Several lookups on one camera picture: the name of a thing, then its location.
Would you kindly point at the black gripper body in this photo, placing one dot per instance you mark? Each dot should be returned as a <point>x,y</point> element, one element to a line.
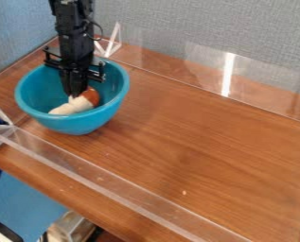
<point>74,55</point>

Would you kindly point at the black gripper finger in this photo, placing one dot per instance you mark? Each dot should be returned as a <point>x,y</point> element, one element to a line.
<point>69,82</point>
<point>84,81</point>

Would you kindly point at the toy mushroom brown cap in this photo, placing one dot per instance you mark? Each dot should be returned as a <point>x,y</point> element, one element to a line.
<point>78,104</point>

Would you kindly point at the blue bowl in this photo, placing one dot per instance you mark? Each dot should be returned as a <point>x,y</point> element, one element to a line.
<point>38,94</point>

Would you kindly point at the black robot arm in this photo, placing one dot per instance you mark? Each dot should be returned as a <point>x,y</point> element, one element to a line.
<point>74,20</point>

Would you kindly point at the clear acrylic front barrier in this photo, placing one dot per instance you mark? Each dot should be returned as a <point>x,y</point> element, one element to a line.
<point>138,199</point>

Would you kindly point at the clear acrylic barrier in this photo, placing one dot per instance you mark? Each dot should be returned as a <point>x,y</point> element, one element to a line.
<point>255,82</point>
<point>138,199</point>

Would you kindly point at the clear acrylic back barrier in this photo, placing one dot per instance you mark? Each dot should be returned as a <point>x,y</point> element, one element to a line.
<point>255,82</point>

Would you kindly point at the metallic box under table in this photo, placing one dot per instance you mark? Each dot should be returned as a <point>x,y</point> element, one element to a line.
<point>72,228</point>

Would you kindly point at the clear acrylic corner bracket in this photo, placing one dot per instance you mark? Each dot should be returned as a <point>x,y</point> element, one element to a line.
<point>108,46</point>

